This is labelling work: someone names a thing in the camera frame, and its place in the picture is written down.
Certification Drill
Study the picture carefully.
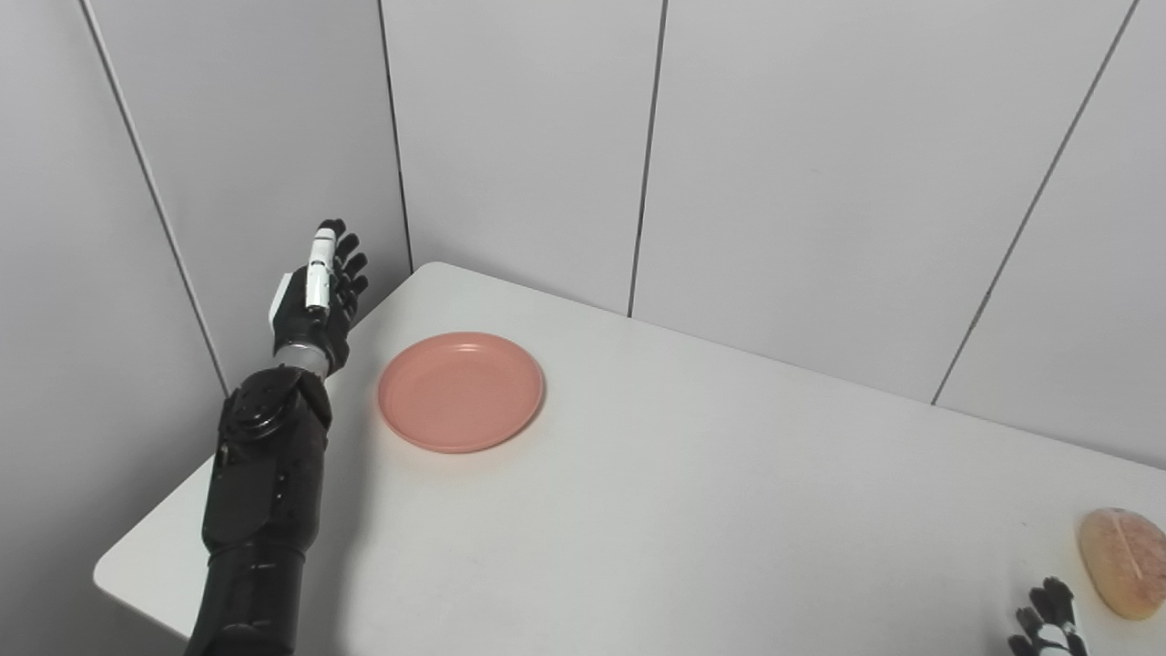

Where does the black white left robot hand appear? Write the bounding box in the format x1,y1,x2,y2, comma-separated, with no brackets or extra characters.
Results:
268,219,370,374

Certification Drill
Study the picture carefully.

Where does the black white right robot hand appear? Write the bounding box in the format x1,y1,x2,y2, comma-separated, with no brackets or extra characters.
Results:
1007,577,1089,656

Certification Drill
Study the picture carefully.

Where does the oval bread roll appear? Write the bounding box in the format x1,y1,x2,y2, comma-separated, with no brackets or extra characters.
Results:
1078,507,1166,621

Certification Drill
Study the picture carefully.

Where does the pink round plate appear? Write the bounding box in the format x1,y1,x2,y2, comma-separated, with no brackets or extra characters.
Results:
378,332,546,455

